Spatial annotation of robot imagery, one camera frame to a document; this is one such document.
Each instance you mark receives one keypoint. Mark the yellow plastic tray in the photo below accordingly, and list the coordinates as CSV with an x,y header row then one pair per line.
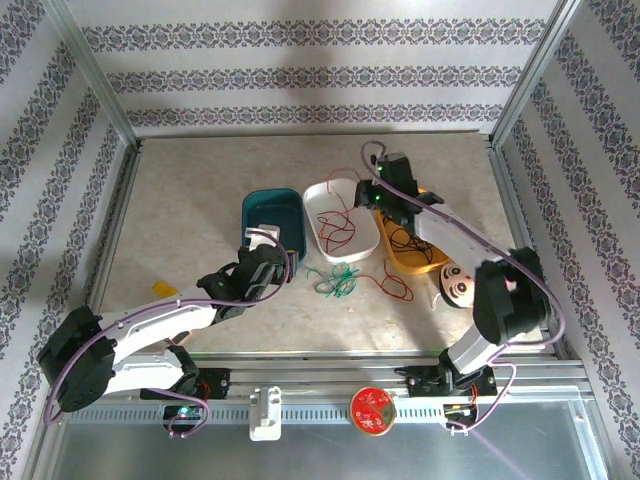
x,y
415,263

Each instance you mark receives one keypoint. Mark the round panda face fan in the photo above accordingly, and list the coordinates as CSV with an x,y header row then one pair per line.
x,y
457,285

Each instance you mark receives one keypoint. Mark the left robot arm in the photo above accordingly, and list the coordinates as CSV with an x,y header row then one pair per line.
x,y
150,315

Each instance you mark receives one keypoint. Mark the teal plastic tray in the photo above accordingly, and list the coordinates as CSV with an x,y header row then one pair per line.
x,y
280,210

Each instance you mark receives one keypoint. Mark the yellow tape piece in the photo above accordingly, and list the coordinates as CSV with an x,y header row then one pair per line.
x,y
165,288

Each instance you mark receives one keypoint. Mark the white plastic tray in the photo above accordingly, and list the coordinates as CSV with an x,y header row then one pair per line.
x,y
320,200

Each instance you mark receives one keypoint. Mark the round red disc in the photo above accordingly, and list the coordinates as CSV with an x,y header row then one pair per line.
x,y
372,411

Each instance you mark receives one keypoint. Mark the aluminium frame post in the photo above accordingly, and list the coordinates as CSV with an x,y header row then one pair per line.
x,y
90,75
537,75

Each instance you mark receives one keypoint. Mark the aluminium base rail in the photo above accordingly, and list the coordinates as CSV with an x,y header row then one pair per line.
x,y
325,375

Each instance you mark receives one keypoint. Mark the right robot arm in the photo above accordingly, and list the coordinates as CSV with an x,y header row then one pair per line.
x,y
450,235

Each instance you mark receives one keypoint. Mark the white plastic bracket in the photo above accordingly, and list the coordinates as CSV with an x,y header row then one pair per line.
x,y
265,412

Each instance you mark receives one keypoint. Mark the small circuit board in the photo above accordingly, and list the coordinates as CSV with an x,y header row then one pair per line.
x,y
460,410
182,412

